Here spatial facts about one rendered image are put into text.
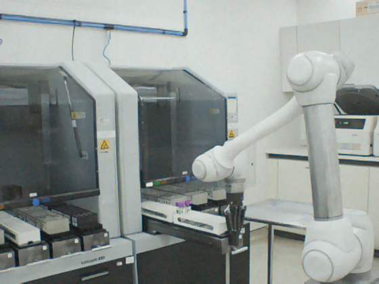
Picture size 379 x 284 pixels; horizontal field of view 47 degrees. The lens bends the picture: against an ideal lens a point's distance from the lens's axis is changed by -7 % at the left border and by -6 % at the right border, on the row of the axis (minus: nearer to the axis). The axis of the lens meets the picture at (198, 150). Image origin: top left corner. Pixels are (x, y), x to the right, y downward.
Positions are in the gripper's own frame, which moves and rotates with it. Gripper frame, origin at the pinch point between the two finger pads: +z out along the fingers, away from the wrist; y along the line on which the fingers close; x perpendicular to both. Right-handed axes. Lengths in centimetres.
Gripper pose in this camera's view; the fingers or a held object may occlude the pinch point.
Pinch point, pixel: (235, 238)
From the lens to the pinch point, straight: 196.7
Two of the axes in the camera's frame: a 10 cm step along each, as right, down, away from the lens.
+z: 0.2, 10.0, 0.9
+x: 6.8, 0.5, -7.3
